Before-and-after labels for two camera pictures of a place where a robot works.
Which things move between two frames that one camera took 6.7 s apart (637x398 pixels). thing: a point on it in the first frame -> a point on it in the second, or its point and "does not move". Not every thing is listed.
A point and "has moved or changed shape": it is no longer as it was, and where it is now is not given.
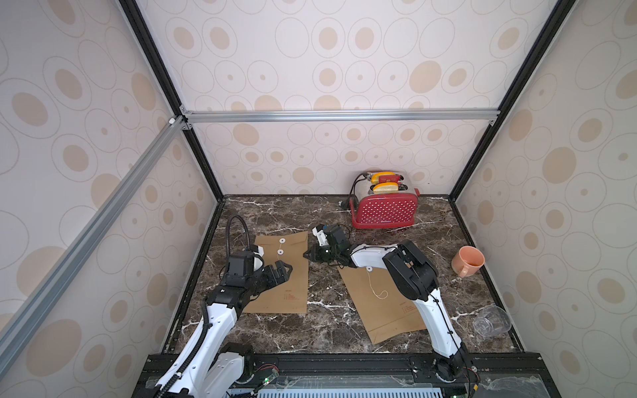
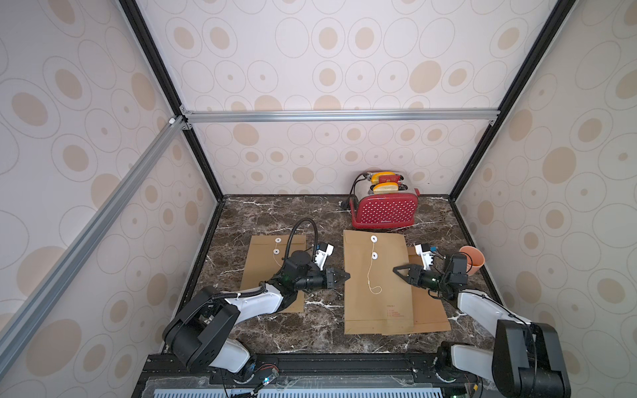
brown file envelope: [385, 312] has moved or changed shape
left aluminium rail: [171, 130] does not move
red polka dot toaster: [369, 211] does not move
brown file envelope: [289, 296] does not move
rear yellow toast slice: [376, 177] does not move
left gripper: [272, 278] -> [328, 279]
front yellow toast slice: [386, 188] does not move
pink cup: [467, 261] does not move
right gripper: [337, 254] -> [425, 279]
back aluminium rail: [444, 113] does not move
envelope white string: [370, 284] has moved or changed shape
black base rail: [489, 375] does not move
